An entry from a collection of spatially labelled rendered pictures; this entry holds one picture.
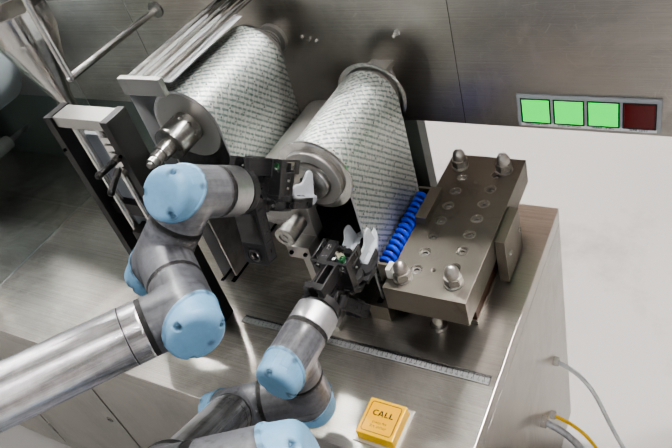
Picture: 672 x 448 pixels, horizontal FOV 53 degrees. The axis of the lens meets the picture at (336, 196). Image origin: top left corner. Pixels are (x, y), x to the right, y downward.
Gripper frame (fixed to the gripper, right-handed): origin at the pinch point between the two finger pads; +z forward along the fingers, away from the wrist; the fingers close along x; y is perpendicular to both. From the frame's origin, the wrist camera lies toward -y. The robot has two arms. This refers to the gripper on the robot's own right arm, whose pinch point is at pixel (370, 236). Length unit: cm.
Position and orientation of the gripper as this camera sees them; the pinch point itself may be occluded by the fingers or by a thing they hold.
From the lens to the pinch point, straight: 126.5
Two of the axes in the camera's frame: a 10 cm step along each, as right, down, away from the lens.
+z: 4.3, -6.6, 6.2
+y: -2.5, -7.5, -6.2
